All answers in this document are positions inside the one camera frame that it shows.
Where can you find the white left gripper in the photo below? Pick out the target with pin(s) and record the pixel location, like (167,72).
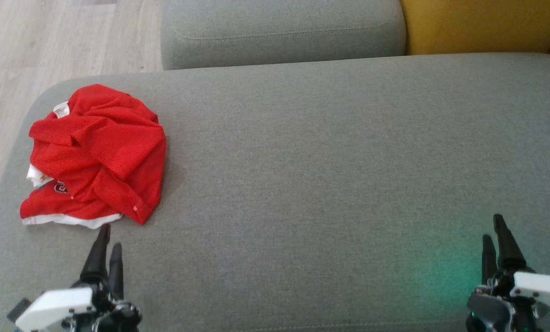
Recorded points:
(56,309)

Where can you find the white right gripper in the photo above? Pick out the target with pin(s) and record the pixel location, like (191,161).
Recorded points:
(540,288)

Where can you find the small grey sofa seat cushion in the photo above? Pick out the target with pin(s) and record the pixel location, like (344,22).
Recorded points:
(279,27)

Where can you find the large grey sofa seat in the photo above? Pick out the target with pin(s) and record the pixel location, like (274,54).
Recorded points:
(325,184)

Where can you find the long yellow sofa back cushion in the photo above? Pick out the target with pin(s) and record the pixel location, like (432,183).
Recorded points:
(482,23)

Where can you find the red shorts with striped trim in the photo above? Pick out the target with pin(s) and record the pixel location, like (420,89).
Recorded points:
(113,129)

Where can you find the dark left wrist camera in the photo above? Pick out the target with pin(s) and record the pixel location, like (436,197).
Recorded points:
(19,310)

